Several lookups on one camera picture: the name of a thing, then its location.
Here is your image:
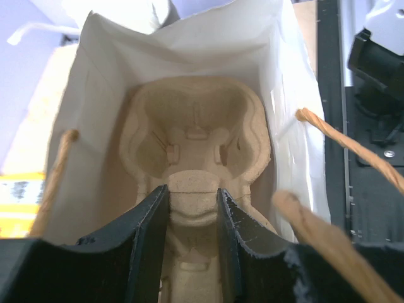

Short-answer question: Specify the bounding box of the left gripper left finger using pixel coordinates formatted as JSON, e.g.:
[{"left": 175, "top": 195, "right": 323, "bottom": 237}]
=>
[{"left": 1, "top": 186, "right": 169, "bottom": 302}]

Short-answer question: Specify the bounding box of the yellow snack bag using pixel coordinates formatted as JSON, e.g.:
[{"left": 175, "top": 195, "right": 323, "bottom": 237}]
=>
[{"left": 1, "top": 172, "right": 45, "bottom": 239}]

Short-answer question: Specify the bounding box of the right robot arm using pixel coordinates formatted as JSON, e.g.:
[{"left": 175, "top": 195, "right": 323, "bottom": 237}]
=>
[{"left": 348, "top": 1, "right": 403, "bottom": 147}]

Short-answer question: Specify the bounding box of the brown paper bag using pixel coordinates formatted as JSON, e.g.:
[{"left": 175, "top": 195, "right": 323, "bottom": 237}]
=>
[{"left": 30, "top": 0, "right": 404, "bottom": 303}]

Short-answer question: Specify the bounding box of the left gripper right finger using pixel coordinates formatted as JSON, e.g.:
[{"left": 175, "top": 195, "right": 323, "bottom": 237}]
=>
[{"left": 217, "top": 189, "right": 403, "bottom": 302}]

